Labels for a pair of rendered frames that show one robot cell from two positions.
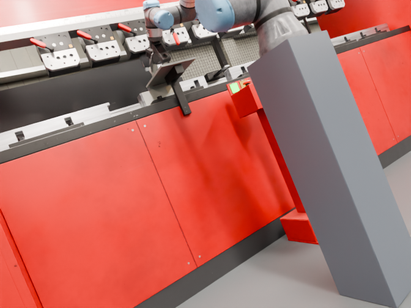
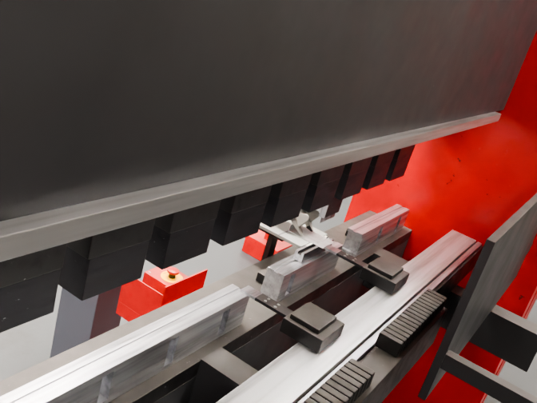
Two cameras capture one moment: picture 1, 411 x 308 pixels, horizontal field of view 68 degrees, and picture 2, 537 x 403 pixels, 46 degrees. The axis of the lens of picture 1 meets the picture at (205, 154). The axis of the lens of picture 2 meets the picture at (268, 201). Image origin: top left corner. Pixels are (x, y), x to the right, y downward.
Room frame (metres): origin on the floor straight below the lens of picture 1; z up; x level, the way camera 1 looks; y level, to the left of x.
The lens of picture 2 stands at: (3.01, -1.16, 1.77)
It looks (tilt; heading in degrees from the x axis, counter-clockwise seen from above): 20 degrees down; 144
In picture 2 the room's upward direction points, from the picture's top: 16 degrees clockwise
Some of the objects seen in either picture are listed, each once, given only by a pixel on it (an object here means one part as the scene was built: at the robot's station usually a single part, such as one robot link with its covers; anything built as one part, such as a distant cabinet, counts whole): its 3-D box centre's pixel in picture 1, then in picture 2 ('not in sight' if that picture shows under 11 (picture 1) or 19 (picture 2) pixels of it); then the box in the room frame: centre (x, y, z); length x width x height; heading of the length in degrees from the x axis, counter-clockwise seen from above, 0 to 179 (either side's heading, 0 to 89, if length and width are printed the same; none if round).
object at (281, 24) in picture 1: (278, 33); not in sight; (0.93, -0.34, 0.82); 0.15 x 0.15 x 0.10
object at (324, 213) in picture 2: (150, 60); (331, 206); (1.64, 0.08, 1.13); 0.10 x 0.02 x 0.10; 117
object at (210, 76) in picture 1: (216, 73); (287, 309); (1.99, -0.27, 1.01); 0.26 x 0.12 x 0.05; 27
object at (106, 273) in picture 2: not in sight; (104, 237); (2.07, -0.79, 1.26); 0.15 x 0.09 x 0.17; 117
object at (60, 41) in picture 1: (57, 54); (393, 153); (1.44, 0.46, 1.26); 0.15 x 0.09 x 0.17; 117
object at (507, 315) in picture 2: not in sight; (449, 305); (1.77, 0.65, 0.81); 0.64 x 0.08 x 0.14; 27
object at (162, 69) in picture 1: (169, 73); (280, 224); (1.50, 0.01, 1.00); 0.26 x 0.18 x 0.01; 27
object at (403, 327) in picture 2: not in sight; (414, 319); (2.09, 0.07, 1.02); 0.37 x 0.06 x 0.04; 117
